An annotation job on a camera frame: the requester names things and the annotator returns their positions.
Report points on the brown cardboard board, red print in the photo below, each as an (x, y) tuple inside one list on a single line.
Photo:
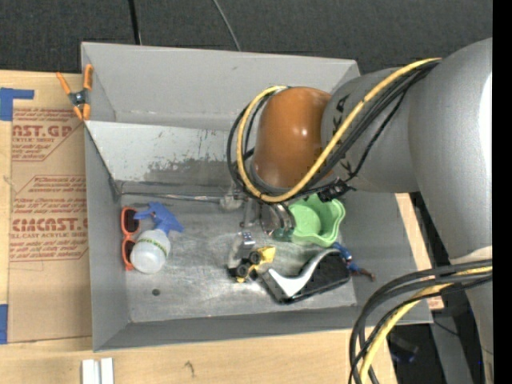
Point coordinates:
[(44, 278)]

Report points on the blue toy figure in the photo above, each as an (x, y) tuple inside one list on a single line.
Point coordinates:
[(352, 264)]

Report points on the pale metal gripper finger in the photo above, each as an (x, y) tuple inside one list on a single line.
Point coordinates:
[(240, 252), (231, 203)]

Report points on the grey metal bin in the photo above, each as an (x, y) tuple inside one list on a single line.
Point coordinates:
[(192, 278)]

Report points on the orange sunglasses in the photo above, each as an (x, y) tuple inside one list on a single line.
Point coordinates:
[(129, 222)]

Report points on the clear spray bottle, blue head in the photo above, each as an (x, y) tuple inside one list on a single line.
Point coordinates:
[(150, 250)]

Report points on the yellow toy vehicle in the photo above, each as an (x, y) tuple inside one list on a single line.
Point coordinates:
[(260, 256)]

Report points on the green wavy-rimmed cup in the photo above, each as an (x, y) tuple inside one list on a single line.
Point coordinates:
[(316, 222)]

